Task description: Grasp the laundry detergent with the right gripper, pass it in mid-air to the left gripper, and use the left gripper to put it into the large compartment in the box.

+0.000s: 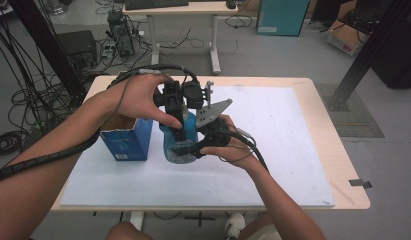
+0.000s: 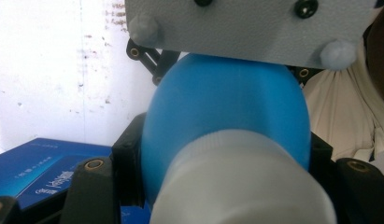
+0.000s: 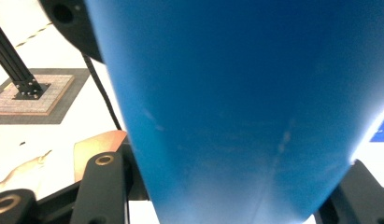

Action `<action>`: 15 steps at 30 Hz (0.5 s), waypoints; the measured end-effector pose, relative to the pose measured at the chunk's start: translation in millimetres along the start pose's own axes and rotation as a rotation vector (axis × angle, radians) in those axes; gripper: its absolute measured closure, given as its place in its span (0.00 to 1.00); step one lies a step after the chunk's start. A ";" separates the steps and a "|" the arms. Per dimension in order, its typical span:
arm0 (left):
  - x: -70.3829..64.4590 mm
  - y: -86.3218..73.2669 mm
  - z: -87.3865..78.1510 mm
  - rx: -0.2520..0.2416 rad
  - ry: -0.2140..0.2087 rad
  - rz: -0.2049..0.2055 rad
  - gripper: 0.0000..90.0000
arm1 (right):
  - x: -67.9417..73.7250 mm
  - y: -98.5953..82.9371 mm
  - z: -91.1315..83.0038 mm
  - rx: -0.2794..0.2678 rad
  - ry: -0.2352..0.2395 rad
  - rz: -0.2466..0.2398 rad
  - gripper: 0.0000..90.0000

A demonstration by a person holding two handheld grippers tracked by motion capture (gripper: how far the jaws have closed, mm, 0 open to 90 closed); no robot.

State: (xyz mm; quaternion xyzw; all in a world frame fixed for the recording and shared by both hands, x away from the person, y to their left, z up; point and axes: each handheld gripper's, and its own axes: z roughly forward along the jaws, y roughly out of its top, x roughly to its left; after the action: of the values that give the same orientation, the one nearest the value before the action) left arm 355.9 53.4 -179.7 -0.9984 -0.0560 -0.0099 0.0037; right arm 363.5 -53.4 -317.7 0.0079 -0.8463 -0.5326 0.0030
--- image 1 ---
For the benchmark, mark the person's right hand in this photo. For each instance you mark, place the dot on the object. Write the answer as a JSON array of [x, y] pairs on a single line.
[[238, 151]]

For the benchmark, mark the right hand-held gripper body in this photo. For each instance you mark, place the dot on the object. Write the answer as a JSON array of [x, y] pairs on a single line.
[[213, 113]]

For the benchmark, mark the white shoe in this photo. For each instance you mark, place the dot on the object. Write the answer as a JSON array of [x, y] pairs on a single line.
[[234, 226]]

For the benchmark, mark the black computer tower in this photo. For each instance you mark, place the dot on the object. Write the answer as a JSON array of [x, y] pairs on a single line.
[[121, 33]]

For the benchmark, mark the person's left hand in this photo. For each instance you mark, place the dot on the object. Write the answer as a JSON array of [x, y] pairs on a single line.
[[136, 100]]

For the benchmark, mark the black tape cross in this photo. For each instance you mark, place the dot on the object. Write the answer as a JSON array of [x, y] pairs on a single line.
[[199, 218]]

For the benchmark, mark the black keyboard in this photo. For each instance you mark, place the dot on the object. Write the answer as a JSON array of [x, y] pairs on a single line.
[[156, 4]]

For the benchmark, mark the blue bottle with white cap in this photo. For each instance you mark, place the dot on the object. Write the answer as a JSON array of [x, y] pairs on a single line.
[[191, 128]]

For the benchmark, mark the dark cabinet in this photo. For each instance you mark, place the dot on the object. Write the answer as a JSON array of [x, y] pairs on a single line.
[[399, 60]]

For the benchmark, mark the black computer mouse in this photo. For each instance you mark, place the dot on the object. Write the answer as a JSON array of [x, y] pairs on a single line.
[[230, 4]]

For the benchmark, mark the black tape piece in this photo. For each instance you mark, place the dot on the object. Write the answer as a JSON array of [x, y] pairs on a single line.
[[359, 183]]

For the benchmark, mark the white table leg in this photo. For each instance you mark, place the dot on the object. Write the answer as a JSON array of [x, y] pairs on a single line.
[[137, 220]]

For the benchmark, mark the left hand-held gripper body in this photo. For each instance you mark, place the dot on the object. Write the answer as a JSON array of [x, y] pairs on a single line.
[[174, 95]]

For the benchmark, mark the white table mat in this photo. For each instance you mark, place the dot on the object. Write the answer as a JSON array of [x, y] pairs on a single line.
[[276, 150]]

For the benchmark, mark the dark flat floor box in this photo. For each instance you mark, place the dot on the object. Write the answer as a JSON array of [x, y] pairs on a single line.
[[34, 136]]

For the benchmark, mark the person's right leg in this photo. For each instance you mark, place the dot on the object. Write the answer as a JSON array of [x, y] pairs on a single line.
[[259, 230]]

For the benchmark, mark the white power strip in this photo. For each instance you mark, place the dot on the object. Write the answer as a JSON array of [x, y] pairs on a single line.
[[108, 50]]

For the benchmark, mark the person's leg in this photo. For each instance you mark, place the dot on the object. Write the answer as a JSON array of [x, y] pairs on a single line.
[[126, 233], [259, 230]]

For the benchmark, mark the black metal post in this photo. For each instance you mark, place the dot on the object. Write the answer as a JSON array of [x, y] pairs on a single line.
[[48, 43], [378, 43]]

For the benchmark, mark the white desk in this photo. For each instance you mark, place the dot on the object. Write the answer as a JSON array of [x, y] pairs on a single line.
[[179, 8]]

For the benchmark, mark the black box on floor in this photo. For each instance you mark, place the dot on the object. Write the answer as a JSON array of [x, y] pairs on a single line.
[[78, 48]]

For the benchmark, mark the blue cardboard box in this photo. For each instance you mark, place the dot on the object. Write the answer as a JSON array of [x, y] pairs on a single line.
[[126, 143]]

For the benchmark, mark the brown cardboard box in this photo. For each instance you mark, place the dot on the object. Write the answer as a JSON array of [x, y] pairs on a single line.
[[343, 39]]

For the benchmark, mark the teal cabinet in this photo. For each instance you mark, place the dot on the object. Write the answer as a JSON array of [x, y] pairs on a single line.
[[281, 16]]

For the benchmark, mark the person's left leg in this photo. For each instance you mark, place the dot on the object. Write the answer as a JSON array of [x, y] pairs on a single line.
[[126, 233]]

